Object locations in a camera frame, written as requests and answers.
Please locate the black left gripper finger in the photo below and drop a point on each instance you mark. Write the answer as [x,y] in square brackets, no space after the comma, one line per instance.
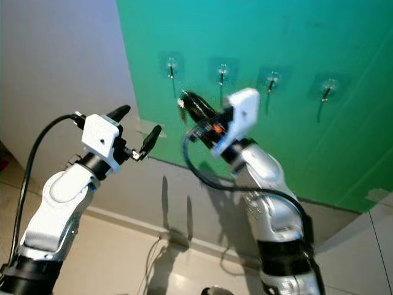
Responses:
[151,140]
[120,112]

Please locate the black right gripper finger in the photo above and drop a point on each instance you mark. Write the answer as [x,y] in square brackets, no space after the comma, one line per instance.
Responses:
[198,102]
[197,120]

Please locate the silver key bunch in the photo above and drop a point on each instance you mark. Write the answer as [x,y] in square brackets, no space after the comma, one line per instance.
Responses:
[181,106]

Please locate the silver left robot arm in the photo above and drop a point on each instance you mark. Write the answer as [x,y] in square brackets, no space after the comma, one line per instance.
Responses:
[67,190]

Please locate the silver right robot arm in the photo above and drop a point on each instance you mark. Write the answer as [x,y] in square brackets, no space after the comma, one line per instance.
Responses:
[273,184]

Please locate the grey tape strip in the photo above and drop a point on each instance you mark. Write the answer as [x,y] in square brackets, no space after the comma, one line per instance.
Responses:
[142,126]
[379,195]

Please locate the grey robot foot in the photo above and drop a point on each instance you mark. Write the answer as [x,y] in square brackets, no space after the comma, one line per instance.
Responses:
[216,291]

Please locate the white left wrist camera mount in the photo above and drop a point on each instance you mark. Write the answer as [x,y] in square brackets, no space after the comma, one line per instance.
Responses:
[101,138]

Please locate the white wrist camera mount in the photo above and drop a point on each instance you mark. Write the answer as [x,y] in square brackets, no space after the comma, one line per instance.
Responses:
[242,107]
[101,138]

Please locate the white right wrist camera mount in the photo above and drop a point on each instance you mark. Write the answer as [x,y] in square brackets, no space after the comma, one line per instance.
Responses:
[242,107]

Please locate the clear adhesive wall hook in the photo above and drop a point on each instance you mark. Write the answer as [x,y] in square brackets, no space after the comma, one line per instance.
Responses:
[222,72]
[171,66]
[273,80]
[326,91]

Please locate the green wall panel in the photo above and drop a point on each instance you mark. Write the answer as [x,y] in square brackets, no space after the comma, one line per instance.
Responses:
[282,31]

